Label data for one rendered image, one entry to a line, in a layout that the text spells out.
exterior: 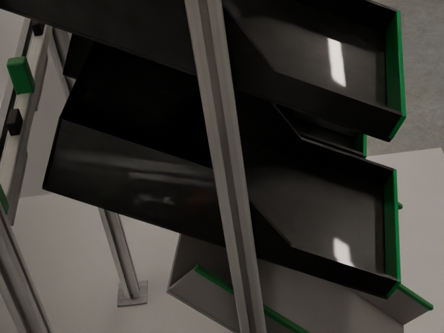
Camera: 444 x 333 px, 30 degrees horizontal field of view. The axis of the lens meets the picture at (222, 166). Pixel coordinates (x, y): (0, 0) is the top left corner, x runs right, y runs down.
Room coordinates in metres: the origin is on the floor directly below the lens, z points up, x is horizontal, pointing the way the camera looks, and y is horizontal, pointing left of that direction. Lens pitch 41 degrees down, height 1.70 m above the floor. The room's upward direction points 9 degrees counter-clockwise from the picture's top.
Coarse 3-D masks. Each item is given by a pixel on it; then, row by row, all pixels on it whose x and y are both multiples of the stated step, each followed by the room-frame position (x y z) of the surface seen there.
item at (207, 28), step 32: (192, 0) 0.41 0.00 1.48; (64, 32) 0.74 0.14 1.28; (192, 32) 0.41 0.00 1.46; (224, 32) 0.41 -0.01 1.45; (64, 64) 0.75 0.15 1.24; (224, 64) 0.41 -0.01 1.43; (64, 96) 0.74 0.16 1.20; (224, 96) 0.41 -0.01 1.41; (224, 128) 0.41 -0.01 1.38; (224, 160) 0.41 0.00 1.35; (224, 192) 0.41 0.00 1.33; (0, 224) 0.42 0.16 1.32; (224, 224) 0.41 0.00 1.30; (0, 256) 0.42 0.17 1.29; (128, 256) 0.74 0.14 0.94; (0, 288) 0.42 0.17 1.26; (32, 288) 0.43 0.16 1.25; (128, 288) 0.75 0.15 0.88; (256, 288) 0.41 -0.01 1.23; (32, 320) 0.42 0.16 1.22; (256, 320) 0.41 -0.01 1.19
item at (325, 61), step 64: (0, 0) 0.47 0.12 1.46; (64, 0) 0.46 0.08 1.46; (128, 0) 0.45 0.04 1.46; (256, 0) 0.54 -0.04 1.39; (320, 0) 0.55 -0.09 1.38; (192, 64) 0.44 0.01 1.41; (256, 64) 0.43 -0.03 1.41; (320, 64) 0.48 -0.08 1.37; (384, 64) 0.50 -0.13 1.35; (384, 128) 0.41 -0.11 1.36
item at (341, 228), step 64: (128, 64) 0.58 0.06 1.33; (64, 128) 0.46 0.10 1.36; (128, 128) 0.55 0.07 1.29; (192, 128) 0.57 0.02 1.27; (256, 128) 0.56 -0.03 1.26; (64, 192) 0.47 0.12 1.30; (128, 192) 0.46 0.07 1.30; (192, 192) 0.44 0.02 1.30; (256, 192) 0.50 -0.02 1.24; (320, 192) 0.52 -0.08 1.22; (384, 192) 0.53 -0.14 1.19; (256, 256) 0.44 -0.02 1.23; (320, 256) 0.42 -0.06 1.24; (384, 256) 0.45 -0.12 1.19
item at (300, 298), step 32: (192, 256) 0.50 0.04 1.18; (224, 256) 0.52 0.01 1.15; (192, 288) 0.45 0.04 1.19; (224, 288) 0.45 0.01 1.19; (288, 288) 0.51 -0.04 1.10; (320, 288) 0.53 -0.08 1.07; (224, 320) 0.45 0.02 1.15; (288, 320) 0.44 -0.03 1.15; (320, 320) 0.49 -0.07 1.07; (352, 320) 0.51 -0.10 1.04; (384, 320) 0.53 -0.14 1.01
